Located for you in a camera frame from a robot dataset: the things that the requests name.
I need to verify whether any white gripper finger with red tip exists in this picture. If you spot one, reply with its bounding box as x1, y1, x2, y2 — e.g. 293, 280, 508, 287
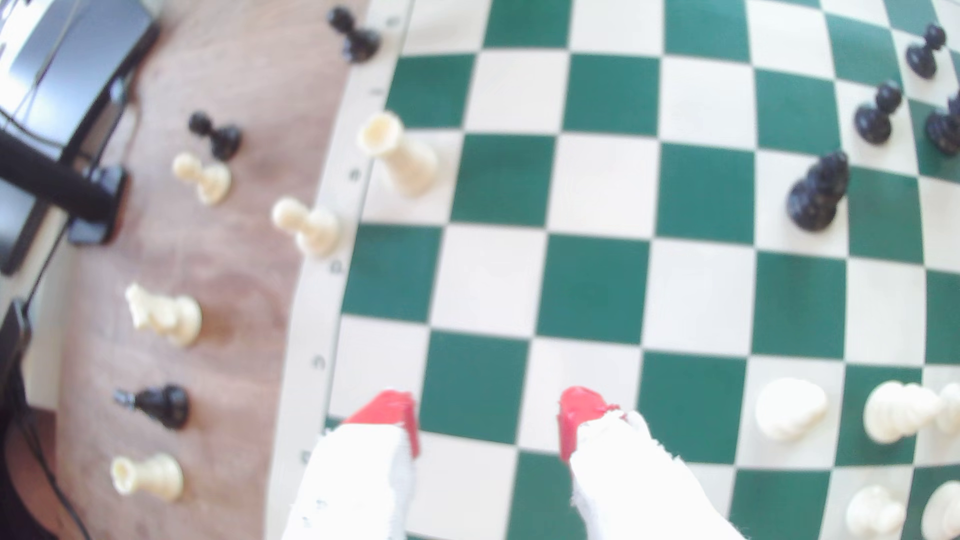
558, 386, 748, 540
282, 390, 421, 540

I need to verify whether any white chess rook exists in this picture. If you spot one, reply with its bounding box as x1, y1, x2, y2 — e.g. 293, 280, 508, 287
110, 453, 185, 503
356, 111, 440, 198

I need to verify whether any white chess bishop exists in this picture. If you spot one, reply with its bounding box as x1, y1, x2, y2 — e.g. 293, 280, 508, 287
754, 377, 829, 443
862, 380, 942, 445

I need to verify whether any black chess bishop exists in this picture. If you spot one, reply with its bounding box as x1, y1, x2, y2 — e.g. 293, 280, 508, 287
785, 150, 851, 233
924, 90, 960, 157
112, 384, 192, 432

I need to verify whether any green and cream chess mat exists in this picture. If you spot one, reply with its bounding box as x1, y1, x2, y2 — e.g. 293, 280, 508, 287
264, 0, 960, 540

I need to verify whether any white chess knight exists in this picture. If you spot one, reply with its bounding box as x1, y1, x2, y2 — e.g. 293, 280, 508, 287
124, 282, 204, 348

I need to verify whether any white chess pawn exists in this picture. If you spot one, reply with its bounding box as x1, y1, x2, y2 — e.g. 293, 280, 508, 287
846, 484, 907, 540
171, 152, 233, 207
270, 196, 341, 258
933, 382, 960, 438

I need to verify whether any black chess pawn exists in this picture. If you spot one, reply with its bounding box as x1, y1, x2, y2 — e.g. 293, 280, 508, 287
904, 23, 948, 81
187, 111, 244, 162
853, 81, 904, 147
327, 6, 382, 64

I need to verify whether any black tube with foot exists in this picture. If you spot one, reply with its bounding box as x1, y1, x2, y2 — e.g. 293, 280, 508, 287
0, 131, 130, 247

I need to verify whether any dark grey laptop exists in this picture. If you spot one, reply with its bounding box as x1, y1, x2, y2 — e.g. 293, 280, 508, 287
0, 0, 162, 277

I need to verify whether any thin black cable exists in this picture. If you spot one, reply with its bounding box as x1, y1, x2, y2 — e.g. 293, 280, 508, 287
15, 408, 95, 540

